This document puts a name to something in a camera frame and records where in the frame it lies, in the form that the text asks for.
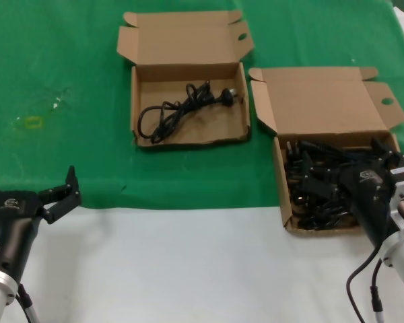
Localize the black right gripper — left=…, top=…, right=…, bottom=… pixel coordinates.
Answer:
left=302, top=136, right=404, bottom=248

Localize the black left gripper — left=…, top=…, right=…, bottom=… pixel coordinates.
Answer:
left=0, top=164, right=83, bottom=280

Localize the black power cable with plug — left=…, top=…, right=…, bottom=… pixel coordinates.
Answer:
left=137, top=80, right=238, bottom=144

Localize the deep open cardboard box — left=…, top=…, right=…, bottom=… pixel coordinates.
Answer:
left=247, top=65, right=404, bottom=237

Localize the shallow open cardboard box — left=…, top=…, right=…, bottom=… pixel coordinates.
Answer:
left=116, top=9, right=256, bottom=148

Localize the green tablecloth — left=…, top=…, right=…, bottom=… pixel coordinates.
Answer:
left=0, top=0, right=404, bottom=212

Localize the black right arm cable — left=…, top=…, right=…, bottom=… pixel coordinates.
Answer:
left=345, top=248, right=389, bottom=323

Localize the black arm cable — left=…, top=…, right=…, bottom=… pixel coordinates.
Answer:
left=15, top=284, right=41, bottom=323
left=345, top=248, right=389, bottom=323

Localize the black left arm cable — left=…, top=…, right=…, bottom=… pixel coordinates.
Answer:
left=15, top=284, right=41, bottom=323

